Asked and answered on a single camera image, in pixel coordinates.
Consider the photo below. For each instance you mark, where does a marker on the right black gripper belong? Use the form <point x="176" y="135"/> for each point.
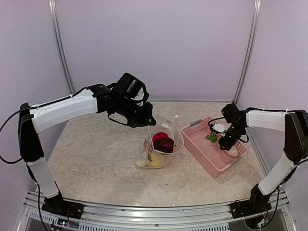
<point x="227" y="144"/>

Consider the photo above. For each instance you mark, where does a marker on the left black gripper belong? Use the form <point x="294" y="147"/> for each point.
<point x="145" y="121"/>

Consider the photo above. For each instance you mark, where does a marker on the red apple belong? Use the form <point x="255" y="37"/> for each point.
<point x="159" y="135"/>

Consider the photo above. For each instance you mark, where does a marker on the clear dotted zip bag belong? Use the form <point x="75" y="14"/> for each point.
<point x="168" y="125"/>

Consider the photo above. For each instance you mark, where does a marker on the dark purple fruit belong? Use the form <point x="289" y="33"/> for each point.
<point x="164" y="145"/>

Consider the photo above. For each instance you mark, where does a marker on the white radish with leaves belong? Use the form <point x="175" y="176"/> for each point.
<point x="144" y="158"/>

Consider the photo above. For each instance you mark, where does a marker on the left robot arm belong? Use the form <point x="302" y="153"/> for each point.
<point x="126" y="97"/>

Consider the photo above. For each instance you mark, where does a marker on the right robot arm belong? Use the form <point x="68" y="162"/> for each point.
<point x="292" y="123"/>

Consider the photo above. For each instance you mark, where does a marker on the pink perforated plastic basket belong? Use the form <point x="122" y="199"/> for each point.
<point x="214" y="160"/>

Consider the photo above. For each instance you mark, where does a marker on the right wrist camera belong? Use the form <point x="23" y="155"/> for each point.
<point x="217" y="128"/>

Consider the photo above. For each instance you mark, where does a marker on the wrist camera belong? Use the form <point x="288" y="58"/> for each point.
<point x="139" y="97"/>
<point x="217" y="128"/>

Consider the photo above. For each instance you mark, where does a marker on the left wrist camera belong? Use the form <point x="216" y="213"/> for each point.
<point x="139" y="97"/>

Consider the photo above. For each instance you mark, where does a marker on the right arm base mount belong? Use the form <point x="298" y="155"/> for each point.
<point x="257" y="203"/>

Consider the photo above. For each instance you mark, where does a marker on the front aluminium rail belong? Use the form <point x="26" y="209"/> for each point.
<point x="108" y="217"/>

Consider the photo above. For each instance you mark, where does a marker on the right aluminium frame post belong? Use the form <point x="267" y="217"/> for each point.
<point x="248" y="51"/>

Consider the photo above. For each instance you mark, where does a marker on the aluminium frame post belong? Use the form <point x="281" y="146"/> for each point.
<point x="248" y="51"/>
<point x="59" y="44"/>

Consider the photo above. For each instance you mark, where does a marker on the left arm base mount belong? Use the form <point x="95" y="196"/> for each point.
<point x="59" y="206"/>

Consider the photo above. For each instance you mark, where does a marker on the left aluminium frame post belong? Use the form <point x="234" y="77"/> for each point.
<point x="59" y="44"/>

